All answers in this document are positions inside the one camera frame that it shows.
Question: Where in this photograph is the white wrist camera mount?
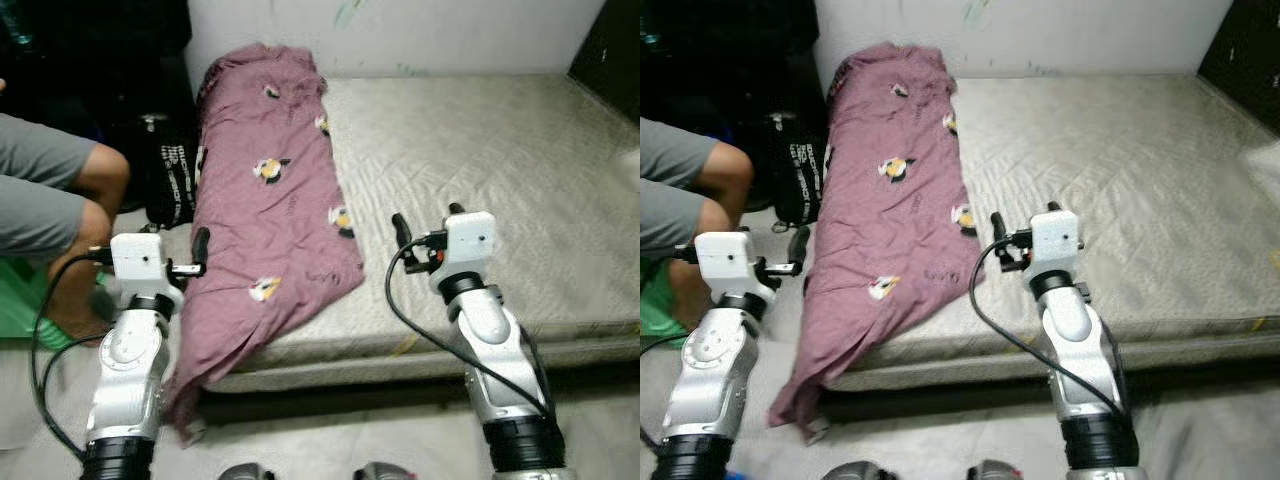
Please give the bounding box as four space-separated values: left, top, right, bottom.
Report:
110 232 176 301
1030 210 1086 281
695 232 776 306
440 212 498 286

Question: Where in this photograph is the black bag white print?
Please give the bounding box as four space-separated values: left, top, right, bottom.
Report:
770 112 831 229
140 112 206 231

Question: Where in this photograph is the green plastic stool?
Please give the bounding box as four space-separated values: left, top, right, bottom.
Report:
640 262 691 349
0 258 106 341

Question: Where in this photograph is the white quilted mattress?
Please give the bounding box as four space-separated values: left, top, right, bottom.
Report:
825 72 1280 393
200 72 641 393

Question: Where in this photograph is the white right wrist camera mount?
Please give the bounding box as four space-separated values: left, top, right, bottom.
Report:
1030 210 1086 281
440 212 498 286

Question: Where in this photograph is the person in grey shorts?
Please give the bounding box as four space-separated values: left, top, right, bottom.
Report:
0 80 131 341
640 115 756 331

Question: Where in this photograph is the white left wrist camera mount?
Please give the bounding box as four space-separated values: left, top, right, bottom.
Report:
110 232 176 301
695 232 776 306

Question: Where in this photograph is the black tufted headboard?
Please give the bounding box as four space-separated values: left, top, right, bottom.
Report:
568 0 641 121
1198 0 1280 111

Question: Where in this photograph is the maroon cartoon print blanket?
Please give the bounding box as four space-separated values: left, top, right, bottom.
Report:
768 42 986 441
165 42 366 446

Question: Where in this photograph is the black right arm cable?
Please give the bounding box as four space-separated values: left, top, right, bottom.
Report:
385 240 551 416
968 240 1126 416

